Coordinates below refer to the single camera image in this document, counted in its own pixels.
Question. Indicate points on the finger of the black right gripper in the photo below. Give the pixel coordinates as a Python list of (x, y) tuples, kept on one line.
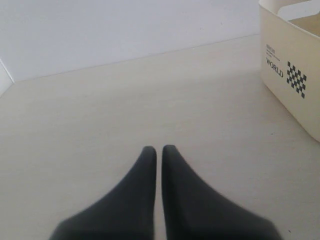
[(195, 211)]

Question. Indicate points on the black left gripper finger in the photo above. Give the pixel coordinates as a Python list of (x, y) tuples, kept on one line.
[(125, 213)]

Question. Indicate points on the cream plastic bin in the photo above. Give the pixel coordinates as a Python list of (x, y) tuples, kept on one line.
[(290, 62)]

